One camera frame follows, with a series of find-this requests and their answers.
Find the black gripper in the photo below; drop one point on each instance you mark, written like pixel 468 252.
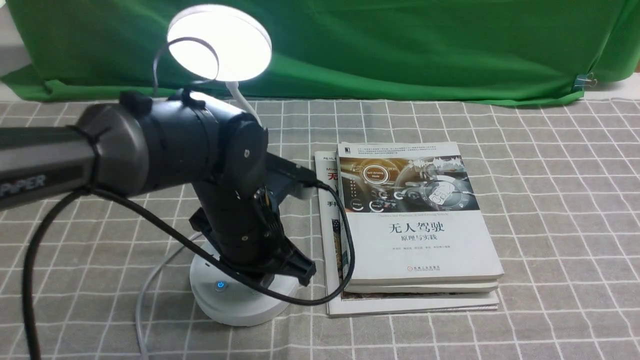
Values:
pixel 248 234

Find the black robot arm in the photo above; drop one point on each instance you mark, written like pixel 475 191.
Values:
pixel 137 146

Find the white desk lamp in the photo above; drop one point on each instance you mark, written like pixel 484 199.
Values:
pixel 224 46

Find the bottom large white book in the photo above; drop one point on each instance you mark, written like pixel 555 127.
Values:
pixel 338 245

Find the grey checked tablecloth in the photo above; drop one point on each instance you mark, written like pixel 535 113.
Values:
pixel 558 188

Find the white self-driving book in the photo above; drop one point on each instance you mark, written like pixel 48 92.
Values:
pixel 413 215

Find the middle white book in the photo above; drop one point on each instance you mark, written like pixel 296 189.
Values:
pixel 456 287

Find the green backdrop cloth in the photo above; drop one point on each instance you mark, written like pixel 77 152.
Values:
pixel 506 52

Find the blue binder clip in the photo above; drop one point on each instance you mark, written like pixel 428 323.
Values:
pixel 584 81

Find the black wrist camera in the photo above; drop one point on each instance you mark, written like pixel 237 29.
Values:
pixel 286 178

